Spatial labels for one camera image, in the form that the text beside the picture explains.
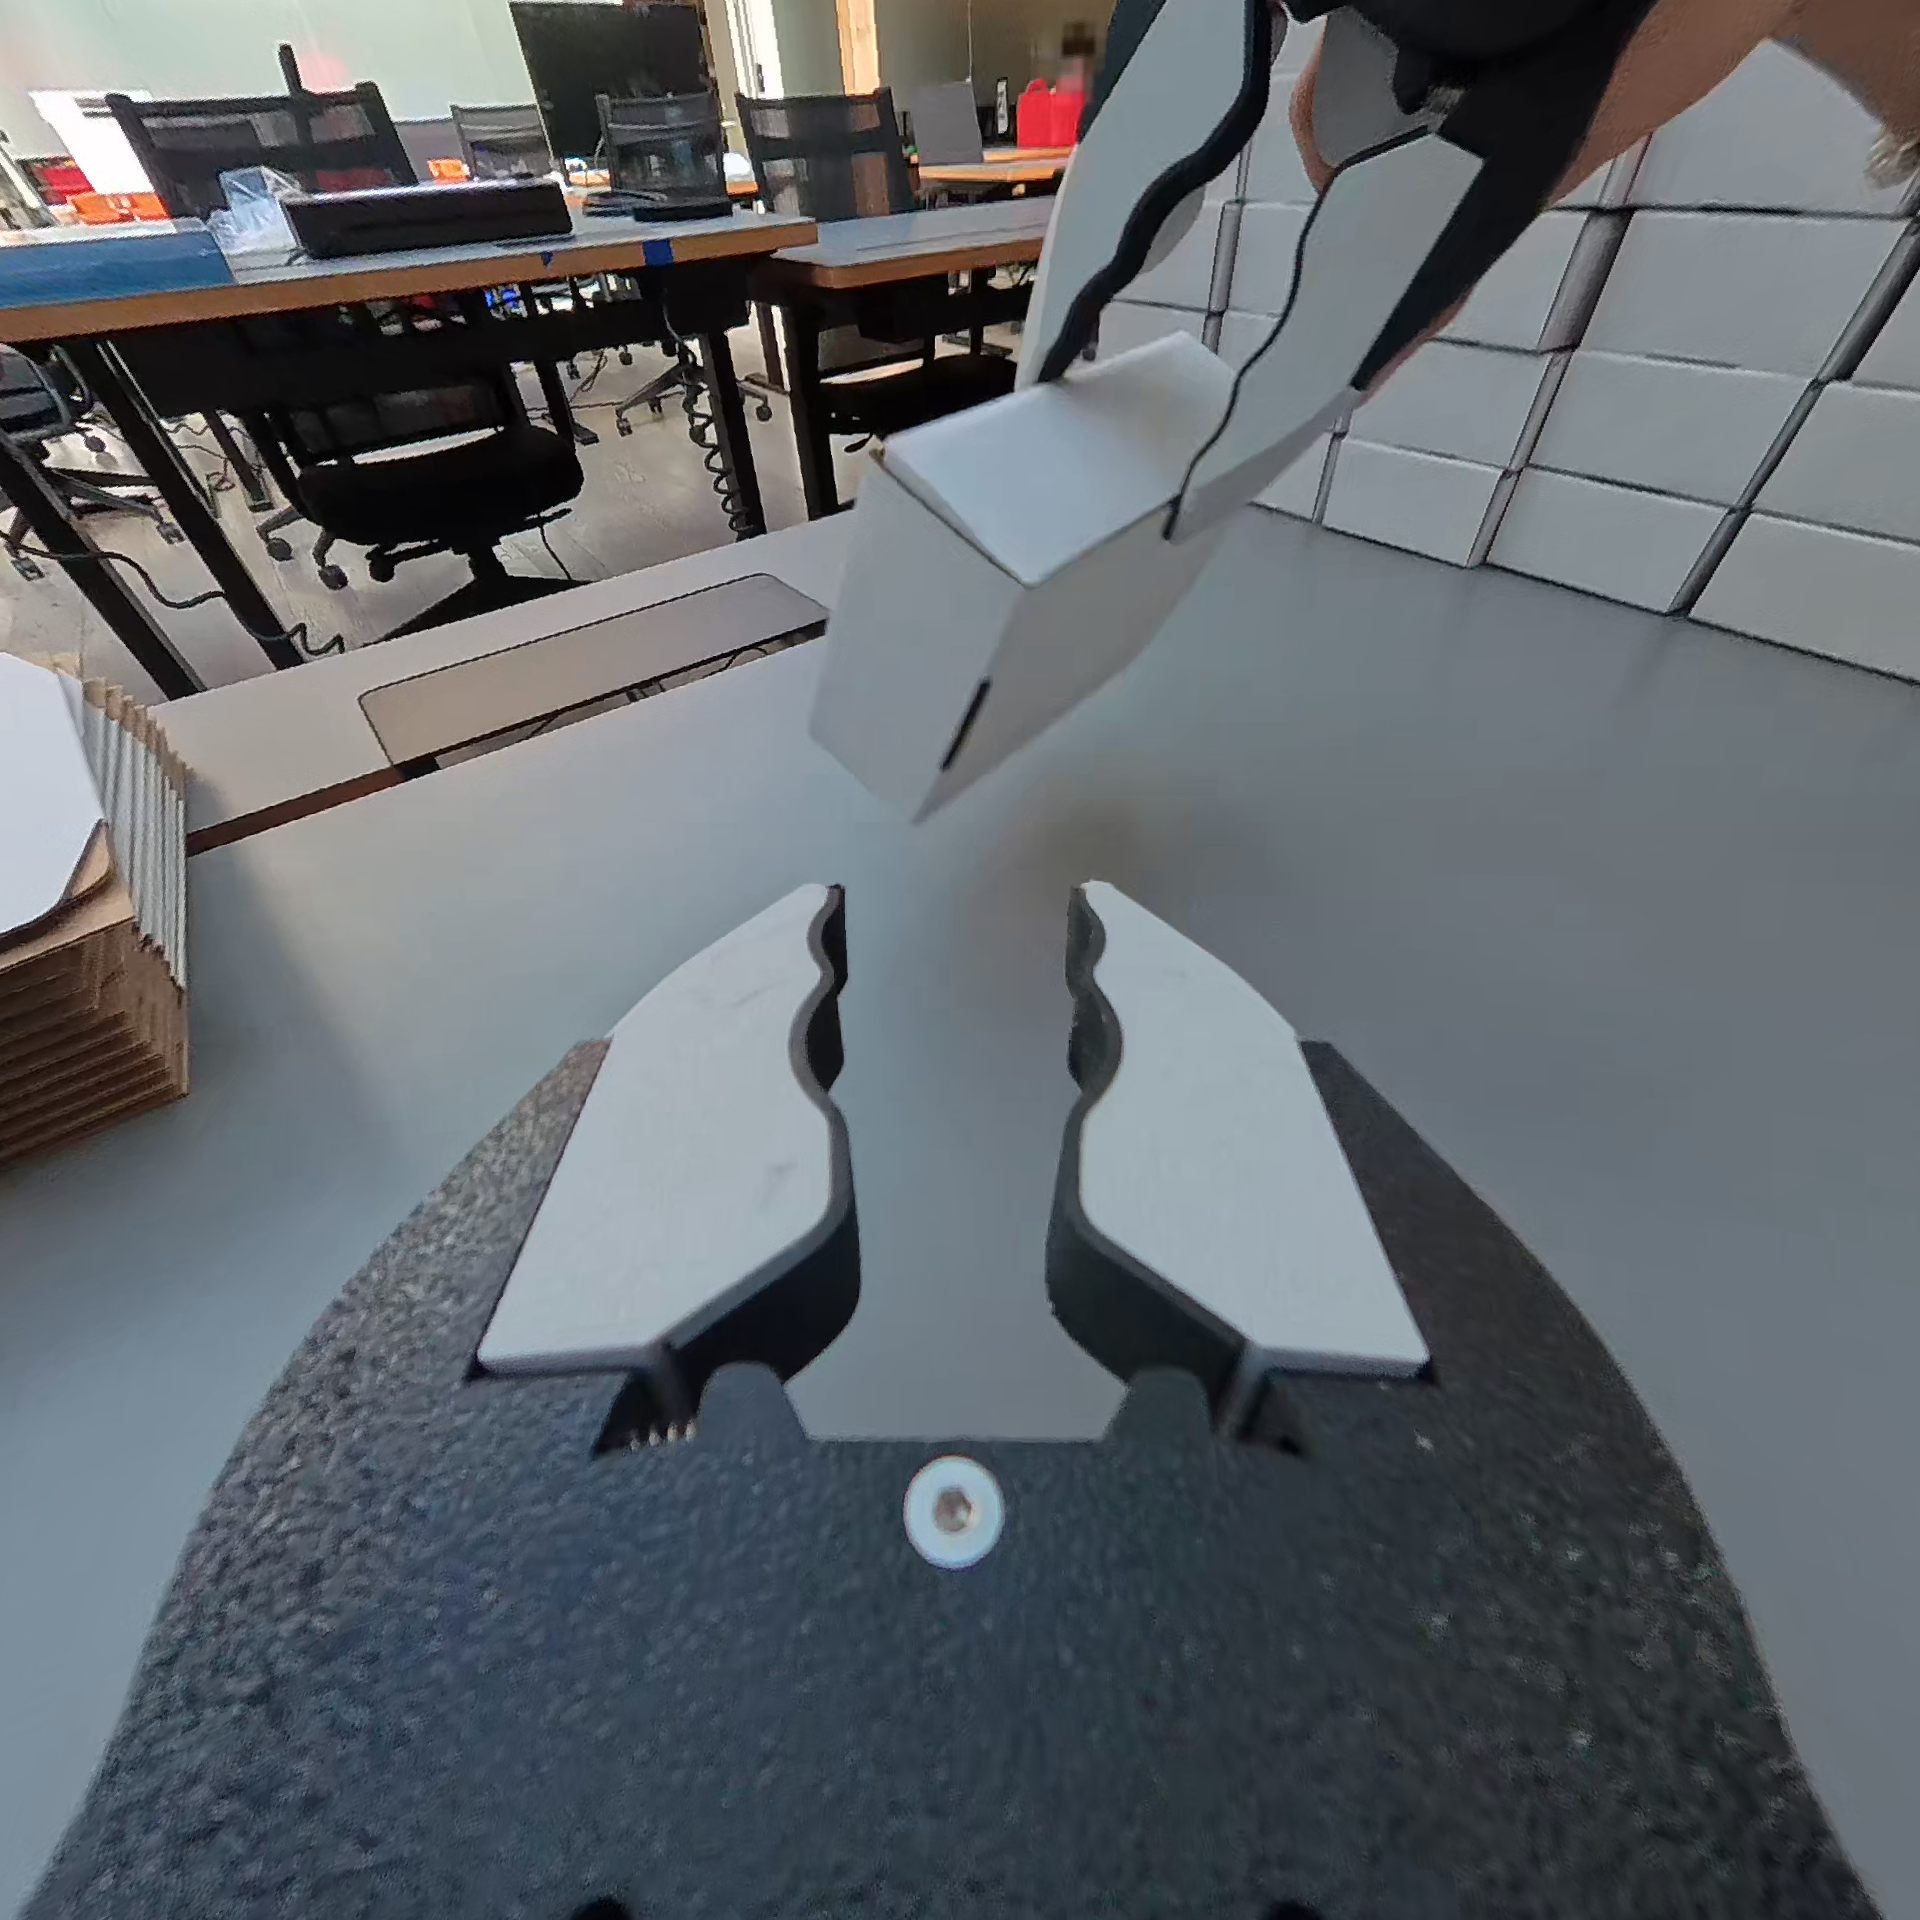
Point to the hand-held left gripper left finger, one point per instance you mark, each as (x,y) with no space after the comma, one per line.
(690,1170)

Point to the red container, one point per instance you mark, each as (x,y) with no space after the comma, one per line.
(1050,113)

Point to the black computer monitor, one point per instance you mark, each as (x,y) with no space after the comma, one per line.
(600,68)

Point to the dark wooden desk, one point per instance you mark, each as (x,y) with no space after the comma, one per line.
(914,241)

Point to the long black case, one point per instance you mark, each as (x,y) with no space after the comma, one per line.
(428,218)

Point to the blue sheet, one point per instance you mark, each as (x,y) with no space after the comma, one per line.
(106,269)

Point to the white cardboard box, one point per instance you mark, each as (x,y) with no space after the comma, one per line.
(1019,599)

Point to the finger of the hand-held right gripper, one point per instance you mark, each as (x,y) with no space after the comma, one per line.
(1141,135)
(1348,301)

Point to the long wooden desk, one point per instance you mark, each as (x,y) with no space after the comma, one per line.
(388,277)

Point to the person's right hand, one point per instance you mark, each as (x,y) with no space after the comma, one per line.
(1620,106)

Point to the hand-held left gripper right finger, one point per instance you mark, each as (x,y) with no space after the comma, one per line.
(1230,1170)

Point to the orange storage bins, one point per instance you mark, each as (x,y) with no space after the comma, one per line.
(89,193)

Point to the stack of white boxes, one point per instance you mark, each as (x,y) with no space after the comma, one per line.
(1694,406)

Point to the stack of flat cardboard sheets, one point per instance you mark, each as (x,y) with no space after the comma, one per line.
(76,960)

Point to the black mesh office chair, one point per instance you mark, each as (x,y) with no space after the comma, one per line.
(504,142)
(660,142)
(825,150)
(420,464)

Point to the grey flat panel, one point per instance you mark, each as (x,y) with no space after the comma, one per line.
(944,119)

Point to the clear plastic bag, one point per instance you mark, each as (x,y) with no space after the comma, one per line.
(262,196)

